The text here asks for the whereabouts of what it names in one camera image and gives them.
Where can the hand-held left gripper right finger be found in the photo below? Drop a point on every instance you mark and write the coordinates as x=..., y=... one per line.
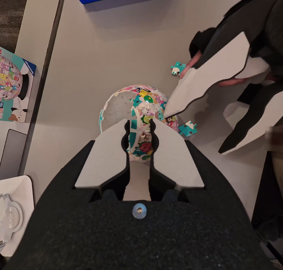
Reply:
x=176, y=164

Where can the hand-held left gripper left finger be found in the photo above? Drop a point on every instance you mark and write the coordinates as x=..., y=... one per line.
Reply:
x=99, y=164

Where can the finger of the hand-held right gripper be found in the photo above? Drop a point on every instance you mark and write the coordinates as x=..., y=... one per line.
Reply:
x=210, y=75
x=260, y=122

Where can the teal puzzle piece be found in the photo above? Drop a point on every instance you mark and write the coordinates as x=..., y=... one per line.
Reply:
x=188, y=128
x=178, y=68

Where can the colourful puzzle ball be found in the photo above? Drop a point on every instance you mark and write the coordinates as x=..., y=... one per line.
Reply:
x=143, y=102

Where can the teal puzzle box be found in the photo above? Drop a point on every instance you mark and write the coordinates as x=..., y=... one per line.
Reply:
x=13, y=86

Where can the person's right hand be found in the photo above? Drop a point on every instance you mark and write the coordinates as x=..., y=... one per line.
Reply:
x=191, y=63

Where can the grey closed laptop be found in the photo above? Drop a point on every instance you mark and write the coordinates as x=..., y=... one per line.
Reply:
x=12, y=153

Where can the clear plastic packaging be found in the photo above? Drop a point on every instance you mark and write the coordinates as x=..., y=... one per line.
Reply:
x=10, y=217

